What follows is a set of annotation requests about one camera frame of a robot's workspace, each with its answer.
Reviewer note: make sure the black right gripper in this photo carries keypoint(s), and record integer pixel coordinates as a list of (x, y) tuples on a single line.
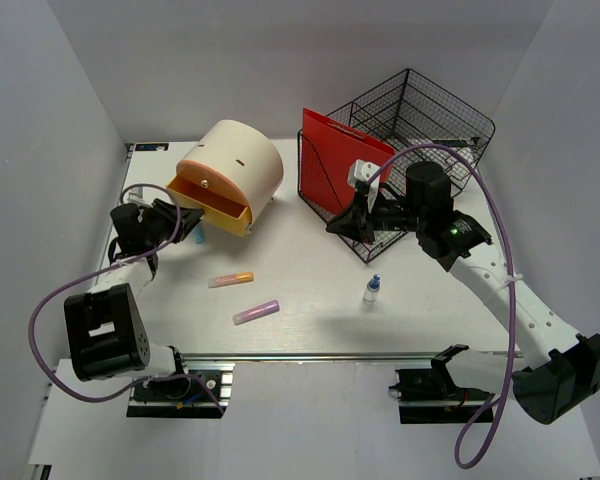
[(356, 223)]

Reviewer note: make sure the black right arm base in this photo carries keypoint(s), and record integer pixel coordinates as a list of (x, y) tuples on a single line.
[(428, 396)]

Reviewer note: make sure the black label sticker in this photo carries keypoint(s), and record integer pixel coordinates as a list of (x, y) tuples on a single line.
[(151, 147)]

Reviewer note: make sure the small blue capped bottle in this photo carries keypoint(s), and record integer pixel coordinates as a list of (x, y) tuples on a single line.
[(372, 289)]

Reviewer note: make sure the cream semicircular drawer box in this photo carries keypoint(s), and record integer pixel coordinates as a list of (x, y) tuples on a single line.
[(247, 157)]

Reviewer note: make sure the peach top drawer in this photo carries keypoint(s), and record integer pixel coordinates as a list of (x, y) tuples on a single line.
[(210, 179)]

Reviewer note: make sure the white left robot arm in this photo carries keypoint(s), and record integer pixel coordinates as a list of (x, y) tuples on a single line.
[(106, 335)]

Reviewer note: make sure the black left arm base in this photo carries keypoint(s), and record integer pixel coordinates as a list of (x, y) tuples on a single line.
[(203, 394)]

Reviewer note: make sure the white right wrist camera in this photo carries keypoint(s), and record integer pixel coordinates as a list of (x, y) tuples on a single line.
[(369, 174)]

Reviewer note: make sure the purple tube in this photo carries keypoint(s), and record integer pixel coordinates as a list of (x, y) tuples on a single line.
[(256, 312)]

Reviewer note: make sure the red file folder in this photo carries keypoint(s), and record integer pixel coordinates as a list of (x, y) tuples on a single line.
[(328, 149)]

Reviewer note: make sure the blue tube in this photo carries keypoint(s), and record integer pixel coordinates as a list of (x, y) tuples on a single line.
[(199, 236)]

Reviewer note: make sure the aluminium front rail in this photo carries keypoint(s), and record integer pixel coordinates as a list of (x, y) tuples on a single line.
[(311, 357)]

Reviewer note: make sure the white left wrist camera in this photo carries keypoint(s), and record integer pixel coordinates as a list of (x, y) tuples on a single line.
[(133, 195)]

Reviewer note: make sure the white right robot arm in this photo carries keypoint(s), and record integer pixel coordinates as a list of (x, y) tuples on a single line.
[(554, 367)]

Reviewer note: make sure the yellow bottom drawer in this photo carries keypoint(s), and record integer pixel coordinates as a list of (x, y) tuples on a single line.
[(225, 211)]

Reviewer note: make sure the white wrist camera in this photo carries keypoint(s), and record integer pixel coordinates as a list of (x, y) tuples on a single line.
[(369, 174), (133, 195)]

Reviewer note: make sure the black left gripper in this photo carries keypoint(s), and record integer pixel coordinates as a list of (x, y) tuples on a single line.
[(169, 213)]

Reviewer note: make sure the orange capped pink tube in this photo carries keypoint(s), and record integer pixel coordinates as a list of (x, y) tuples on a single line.
[(231, 279)]

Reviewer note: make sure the black wire mesh organizer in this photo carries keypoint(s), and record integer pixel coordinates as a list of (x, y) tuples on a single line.
[(406, 109)]

